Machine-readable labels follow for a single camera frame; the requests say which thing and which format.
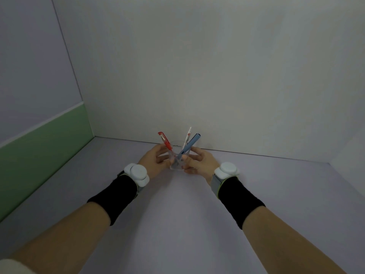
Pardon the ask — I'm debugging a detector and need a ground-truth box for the white sleeve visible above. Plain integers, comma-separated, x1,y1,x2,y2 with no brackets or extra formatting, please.
0,259,38,274

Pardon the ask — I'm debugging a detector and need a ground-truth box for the white pen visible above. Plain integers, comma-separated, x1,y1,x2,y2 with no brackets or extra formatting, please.
182,127,192,153

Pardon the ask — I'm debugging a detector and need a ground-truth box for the blue pen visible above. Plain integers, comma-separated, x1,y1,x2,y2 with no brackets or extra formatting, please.
175,133,202,166

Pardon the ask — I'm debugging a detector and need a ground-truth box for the red pen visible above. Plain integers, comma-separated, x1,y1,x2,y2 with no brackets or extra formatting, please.
158,132,175,164

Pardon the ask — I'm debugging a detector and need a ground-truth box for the person's right forearm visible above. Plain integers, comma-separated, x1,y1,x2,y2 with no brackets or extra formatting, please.
218,177,348,274

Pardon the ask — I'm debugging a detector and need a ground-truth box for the person's left hand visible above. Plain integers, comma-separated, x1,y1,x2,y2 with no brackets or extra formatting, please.
138,144,172,181

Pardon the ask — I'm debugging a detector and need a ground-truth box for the clear plastic cup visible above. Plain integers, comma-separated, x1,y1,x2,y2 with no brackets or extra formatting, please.
169,152,186,171

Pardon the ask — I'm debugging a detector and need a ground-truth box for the black wristband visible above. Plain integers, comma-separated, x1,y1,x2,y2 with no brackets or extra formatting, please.
87,174,139,226
218,177,266,230

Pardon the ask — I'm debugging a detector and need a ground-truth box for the person's left forearm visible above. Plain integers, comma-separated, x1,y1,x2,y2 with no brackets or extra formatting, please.
8,174,139,274

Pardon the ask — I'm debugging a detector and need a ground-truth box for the person's right hand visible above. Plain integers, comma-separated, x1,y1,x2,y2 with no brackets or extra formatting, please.
181,147,221,185

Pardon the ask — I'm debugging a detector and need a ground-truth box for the white wrist tracker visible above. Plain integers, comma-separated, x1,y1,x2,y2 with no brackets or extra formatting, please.
124,163,150,186
214,162,240,178

